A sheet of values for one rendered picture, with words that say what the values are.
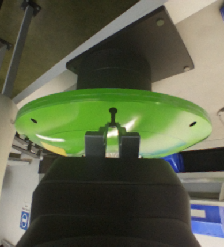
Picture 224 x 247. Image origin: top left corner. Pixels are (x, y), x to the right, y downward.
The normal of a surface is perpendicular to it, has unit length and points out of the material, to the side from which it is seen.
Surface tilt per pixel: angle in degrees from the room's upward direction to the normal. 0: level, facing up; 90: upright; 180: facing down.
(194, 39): 0
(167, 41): 0
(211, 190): 90
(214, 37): 0
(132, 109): 24
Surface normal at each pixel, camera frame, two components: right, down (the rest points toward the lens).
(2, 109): 0.79, -0.40
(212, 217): -0.65, -0.41
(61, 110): -0.17, 0.73
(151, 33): -0.02, 0.95
